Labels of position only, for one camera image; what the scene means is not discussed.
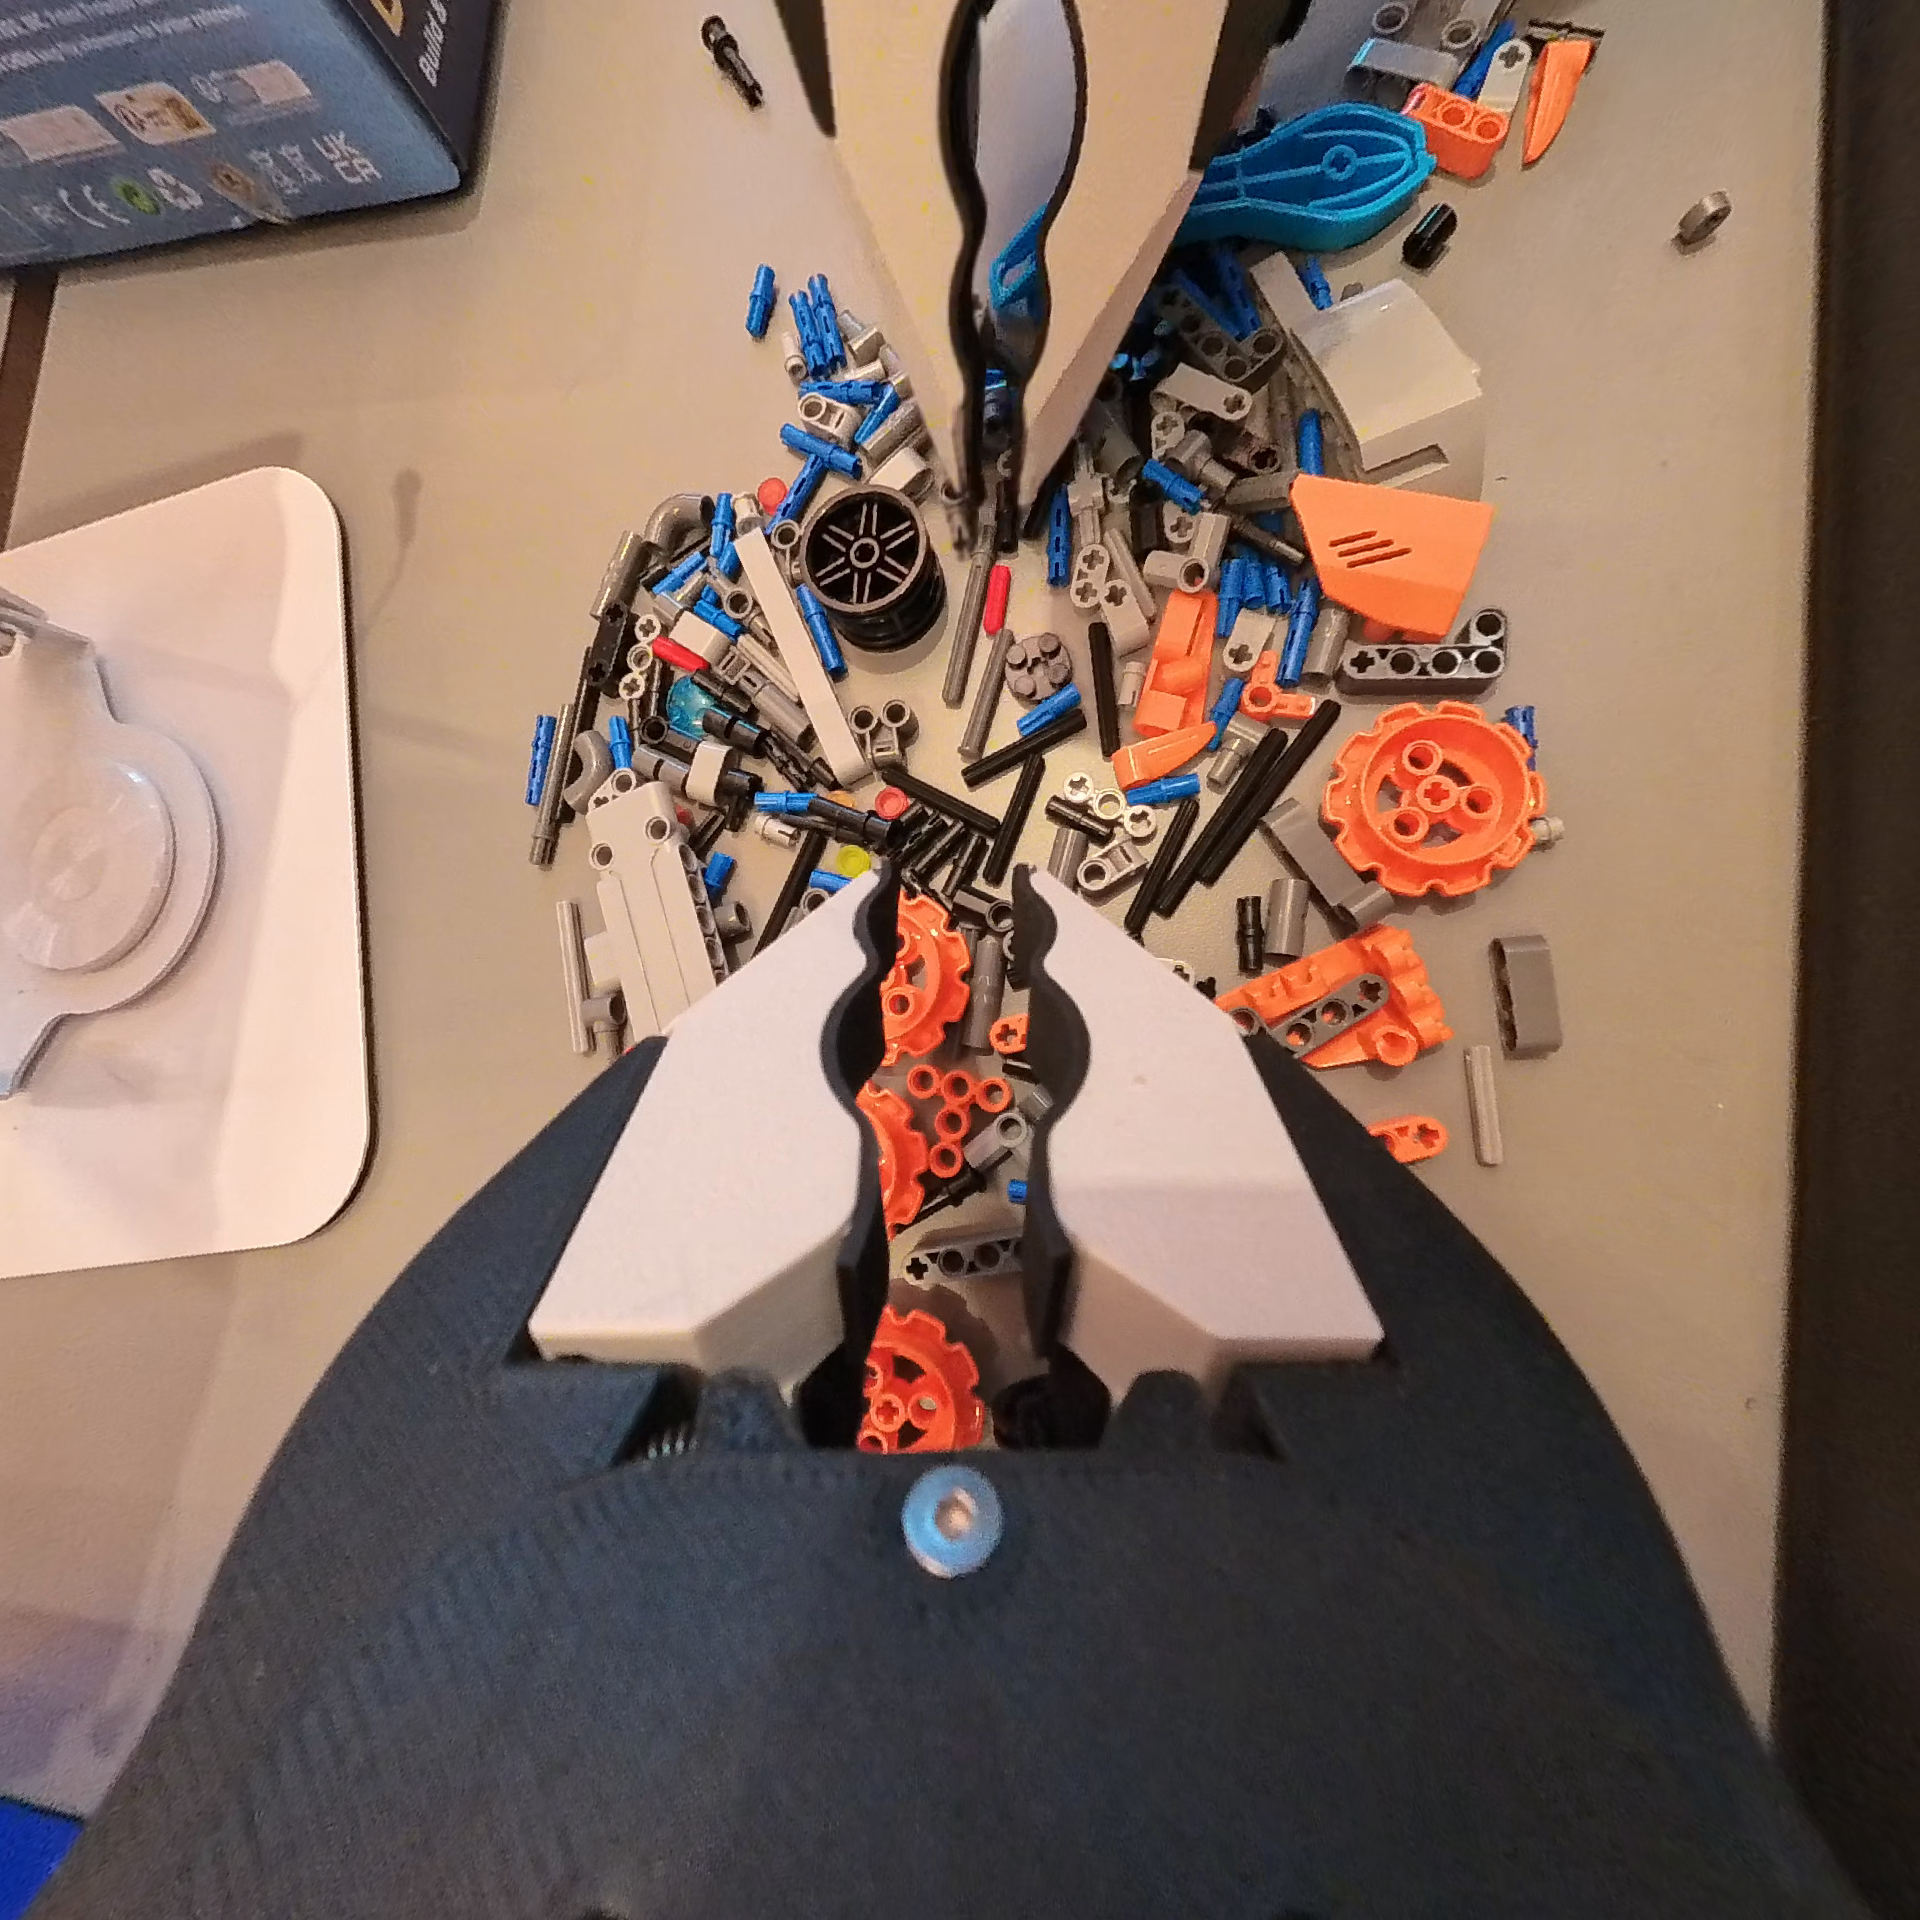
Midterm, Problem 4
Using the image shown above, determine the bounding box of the dark blue cardboard box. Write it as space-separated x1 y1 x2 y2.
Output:
0 0 505 271

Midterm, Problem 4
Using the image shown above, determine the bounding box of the small orange curved piece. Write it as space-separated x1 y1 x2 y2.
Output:
1521 26 1588 166

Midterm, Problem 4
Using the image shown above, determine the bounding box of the pile of plastic building pieces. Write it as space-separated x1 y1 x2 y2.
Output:
526 255 1578 1454

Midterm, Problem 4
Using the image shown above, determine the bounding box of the orange curved panel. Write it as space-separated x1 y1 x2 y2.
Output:
1290 471 1498 629

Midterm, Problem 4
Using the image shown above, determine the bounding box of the grey curved panel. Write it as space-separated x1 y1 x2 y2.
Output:
1294 273 1491 496

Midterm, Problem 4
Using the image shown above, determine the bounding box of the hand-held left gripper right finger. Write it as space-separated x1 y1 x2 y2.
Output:
1009 861 1389 1425

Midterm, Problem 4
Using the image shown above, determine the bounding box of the teal brick separator tool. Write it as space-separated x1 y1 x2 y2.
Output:
989 102 1444 302

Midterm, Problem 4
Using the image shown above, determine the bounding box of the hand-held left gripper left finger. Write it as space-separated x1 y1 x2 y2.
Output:
528 866 902 1413

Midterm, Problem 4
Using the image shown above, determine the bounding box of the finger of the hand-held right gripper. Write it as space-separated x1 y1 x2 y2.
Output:
1001 0 1205 520
814 0 1001 520

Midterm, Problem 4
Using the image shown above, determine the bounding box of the black spoked wheel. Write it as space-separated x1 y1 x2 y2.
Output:
800 486 952 648

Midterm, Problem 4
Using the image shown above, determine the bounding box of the white book stand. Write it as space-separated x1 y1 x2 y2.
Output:
0 463 374 1284

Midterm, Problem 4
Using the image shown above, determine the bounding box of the orange gear wheel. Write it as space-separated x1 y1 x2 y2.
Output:
857 1304 992 1454
1318 700 1548 903
857 1068 1022 1232
877 892 977 1068

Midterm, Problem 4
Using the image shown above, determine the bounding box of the grey rectangular block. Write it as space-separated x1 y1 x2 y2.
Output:
1488 932 1566 1058

